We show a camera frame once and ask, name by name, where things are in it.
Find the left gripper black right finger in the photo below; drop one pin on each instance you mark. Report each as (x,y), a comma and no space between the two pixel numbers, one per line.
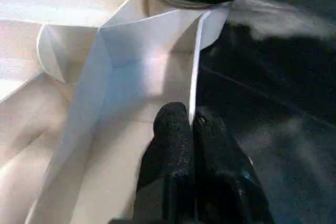
(225,182)

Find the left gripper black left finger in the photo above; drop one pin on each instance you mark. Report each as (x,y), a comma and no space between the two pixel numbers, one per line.
(170,169)

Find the white plastic table top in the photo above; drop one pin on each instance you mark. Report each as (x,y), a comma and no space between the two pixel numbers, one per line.
(118,51)

